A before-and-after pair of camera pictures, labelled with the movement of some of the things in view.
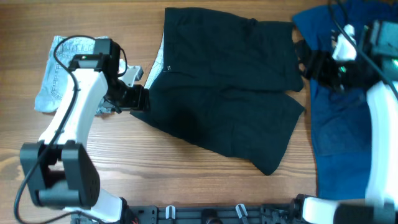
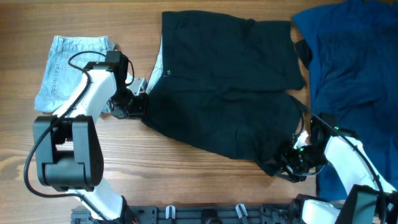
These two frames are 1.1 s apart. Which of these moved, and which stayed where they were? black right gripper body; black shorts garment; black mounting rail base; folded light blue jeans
Moved: black right gripper body
Stayed: folded light blue jeans; black mounting rail base; black shorts garment
